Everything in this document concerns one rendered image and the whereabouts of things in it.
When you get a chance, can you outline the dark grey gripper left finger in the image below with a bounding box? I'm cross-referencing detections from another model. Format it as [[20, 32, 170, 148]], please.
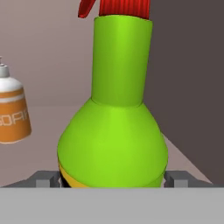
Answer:
[[2, 171, 62, 189]]

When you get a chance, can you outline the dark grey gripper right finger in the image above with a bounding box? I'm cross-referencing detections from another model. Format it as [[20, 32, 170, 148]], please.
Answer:
[[163, 171, 215, 189]]

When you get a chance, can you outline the green spray bottle red trigger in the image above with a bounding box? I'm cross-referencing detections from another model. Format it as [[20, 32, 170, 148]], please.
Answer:
[[57, 0, 169, 189]]

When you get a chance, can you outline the orange and white soap dispenser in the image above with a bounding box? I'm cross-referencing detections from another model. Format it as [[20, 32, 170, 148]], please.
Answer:
[[0, 56, 32, 145]]

